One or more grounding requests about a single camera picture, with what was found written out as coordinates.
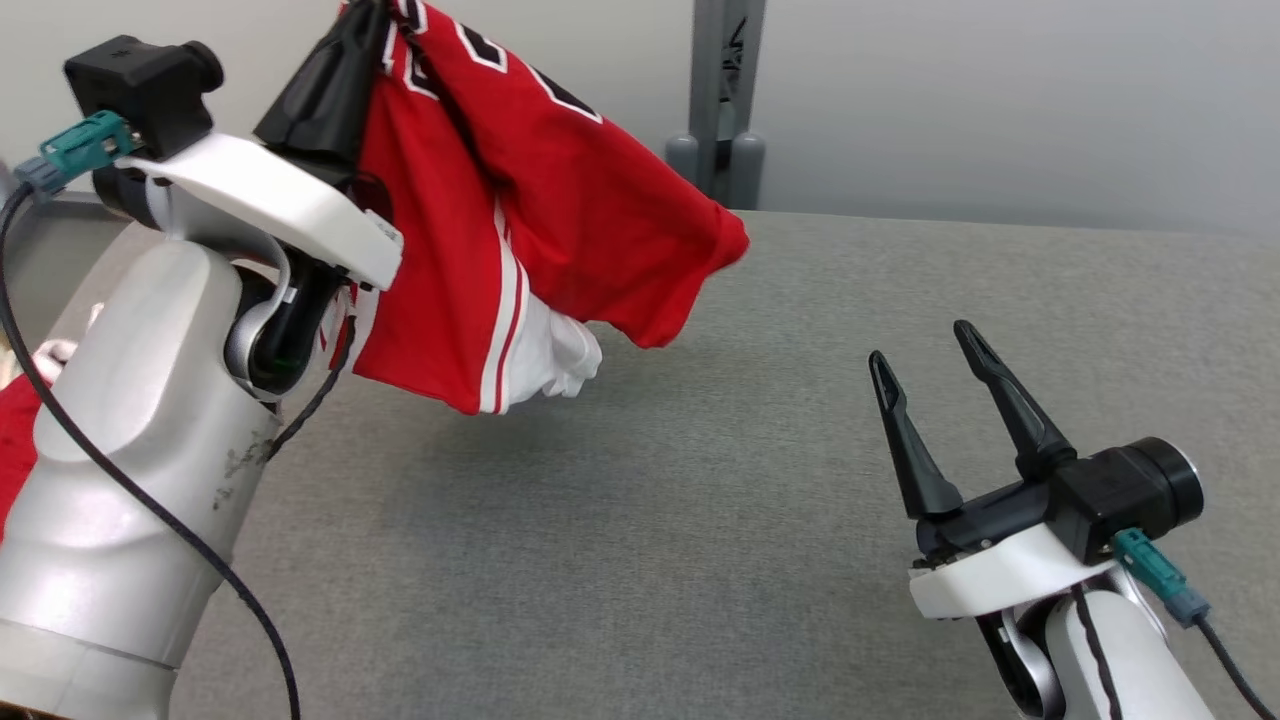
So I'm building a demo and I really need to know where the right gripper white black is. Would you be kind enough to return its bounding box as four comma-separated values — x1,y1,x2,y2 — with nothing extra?
868,320,1116,619

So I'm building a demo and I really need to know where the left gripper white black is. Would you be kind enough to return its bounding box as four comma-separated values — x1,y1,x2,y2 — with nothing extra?
145,0,403,391

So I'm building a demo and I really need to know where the red Bulls 23 jersey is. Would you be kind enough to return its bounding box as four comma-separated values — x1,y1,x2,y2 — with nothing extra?
318,0,751,416

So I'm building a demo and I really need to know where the red shorts white trim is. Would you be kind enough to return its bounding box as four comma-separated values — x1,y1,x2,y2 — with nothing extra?
0,338,79,546

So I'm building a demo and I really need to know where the right camera cable teal plug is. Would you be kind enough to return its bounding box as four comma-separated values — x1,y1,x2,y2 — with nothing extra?
1112,528,1280,720

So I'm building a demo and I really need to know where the camera cable teal plug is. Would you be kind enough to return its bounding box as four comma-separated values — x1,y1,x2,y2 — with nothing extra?
0,110,301,720
1112,528,1280,720

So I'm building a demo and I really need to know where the left camera cable teal plug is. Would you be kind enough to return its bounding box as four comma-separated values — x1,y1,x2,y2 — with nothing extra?
0,110,301,720

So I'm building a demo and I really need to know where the thin black right gripper cable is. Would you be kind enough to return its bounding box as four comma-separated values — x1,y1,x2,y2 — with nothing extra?
1068,585,1119,720

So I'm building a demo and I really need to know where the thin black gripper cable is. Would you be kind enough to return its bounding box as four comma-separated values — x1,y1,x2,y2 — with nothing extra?
1068,585,1119,720
265,315,358,463

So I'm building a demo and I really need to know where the thin black left gripper cable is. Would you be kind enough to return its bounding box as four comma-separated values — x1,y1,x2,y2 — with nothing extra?
265,315,358,463

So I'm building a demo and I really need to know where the grey metal partition post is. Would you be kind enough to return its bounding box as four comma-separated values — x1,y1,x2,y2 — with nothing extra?
665,0,769,211

